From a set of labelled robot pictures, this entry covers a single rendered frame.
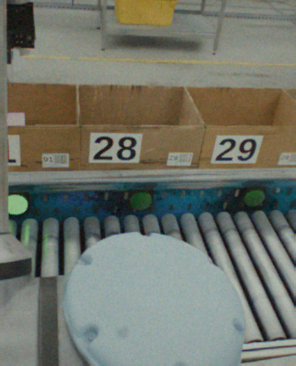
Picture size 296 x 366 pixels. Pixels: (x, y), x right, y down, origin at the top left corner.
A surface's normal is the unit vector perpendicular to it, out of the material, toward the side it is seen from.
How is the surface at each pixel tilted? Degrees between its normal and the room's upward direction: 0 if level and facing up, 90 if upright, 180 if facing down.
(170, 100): 90
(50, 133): 90
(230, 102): 90
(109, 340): 6
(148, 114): 89
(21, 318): 3
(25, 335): 9
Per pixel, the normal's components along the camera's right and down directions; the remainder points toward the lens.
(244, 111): 0.16, 0.57
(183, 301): 0.19, -0.81
